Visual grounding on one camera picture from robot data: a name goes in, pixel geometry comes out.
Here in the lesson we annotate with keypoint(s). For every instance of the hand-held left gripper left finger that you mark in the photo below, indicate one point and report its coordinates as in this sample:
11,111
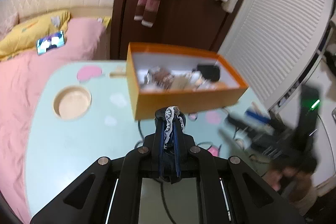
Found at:
162,140

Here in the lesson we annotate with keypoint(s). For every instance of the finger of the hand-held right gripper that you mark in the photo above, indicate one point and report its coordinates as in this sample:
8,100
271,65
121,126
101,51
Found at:
252,120
233,138

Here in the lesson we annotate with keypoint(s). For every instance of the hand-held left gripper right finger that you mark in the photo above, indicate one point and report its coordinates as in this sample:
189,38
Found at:
178,145

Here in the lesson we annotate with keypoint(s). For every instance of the black plastic bag bundle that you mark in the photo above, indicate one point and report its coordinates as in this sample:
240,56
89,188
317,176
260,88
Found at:
169,121

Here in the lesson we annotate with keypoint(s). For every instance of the orange cardboard box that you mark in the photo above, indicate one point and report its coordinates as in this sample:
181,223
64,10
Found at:
189,102

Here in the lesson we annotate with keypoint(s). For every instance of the bubble-wrapped figurine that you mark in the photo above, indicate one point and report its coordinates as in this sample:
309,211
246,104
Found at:
201,82

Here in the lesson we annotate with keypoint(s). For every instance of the person's right forearm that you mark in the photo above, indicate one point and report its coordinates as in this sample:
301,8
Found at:
302,195

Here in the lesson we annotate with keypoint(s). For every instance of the person's right hand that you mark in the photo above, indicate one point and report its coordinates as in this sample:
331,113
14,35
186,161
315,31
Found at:
279,179

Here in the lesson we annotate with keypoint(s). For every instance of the shiny silver trinket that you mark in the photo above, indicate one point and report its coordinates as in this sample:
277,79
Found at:
146,79

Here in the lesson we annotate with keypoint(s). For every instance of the dark brown patterned packet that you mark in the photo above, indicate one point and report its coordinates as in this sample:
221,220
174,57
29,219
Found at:
160,77

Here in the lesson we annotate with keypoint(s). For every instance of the black rectangular pouch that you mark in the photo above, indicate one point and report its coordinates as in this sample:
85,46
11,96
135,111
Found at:
208,72

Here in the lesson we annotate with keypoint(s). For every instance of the white louvered panel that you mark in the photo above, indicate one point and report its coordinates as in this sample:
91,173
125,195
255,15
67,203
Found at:
278,29

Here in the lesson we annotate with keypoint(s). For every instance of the dark brown door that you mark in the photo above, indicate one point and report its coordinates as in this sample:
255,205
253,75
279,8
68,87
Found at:
189,19

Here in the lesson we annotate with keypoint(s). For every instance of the pink bed sheet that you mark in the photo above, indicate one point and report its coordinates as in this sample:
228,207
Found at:
31,98

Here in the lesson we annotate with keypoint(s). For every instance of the smartphone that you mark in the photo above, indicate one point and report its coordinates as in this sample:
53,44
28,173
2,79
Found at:
50,43

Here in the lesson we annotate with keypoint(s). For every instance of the yellow pillow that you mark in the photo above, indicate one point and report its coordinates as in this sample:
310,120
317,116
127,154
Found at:
31,29

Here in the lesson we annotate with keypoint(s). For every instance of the pink fluffy quilt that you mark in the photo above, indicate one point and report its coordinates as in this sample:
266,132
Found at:
9,26

